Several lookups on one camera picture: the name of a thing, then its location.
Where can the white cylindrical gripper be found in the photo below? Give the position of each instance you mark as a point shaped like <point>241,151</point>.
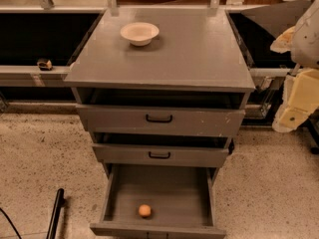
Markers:
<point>307,45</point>

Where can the small orange fruit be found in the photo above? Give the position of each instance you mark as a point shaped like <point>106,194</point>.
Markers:
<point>145,211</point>

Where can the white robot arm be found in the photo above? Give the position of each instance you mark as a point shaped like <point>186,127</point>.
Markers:
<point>305,42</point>

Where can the grey wooden drawer cabinet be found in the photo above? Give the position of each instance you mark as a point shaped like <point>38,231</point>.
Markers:
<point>193,63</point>

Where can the grey open bottom drawer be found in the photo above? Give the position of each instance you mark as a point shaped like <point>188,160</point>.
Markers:
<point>181,199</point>

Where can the grey middle drawer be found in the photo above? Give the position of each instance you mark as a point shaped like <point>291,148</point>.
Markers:
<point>179,156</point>

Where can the grey top drawer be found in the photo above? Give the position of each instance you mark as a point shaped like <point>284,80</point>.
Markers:
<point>186,122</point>

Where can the black tray stand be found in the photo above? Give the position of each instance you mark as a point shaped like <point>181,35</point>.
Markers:
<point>257,28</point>

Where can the white ceramic bowl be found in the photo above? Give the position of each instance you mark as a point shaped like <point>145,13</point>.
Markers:
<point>140,33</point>

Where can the small black yellow tape measure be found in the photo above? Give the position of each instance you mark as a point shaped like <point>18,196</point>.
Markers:
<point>44,64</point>

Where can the black pole on floor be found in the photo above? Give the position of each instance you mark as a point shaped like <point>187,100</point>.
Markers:
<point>58,205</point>

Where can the black top drawer handle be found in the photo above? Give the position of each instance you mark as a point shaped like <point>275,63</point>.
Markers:
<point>159,120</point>

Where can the black drawer handle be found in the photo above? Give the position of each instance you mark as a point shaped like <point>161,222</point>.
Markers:
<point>154,155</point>
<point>159,120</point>

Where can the black middle drawer handle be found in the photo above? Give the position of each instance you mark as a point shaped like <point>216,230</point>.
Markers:
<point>154,155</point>

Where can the metal rail shelf left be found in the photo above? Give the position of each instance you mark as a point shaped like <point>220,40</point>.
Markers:
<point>32,76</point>

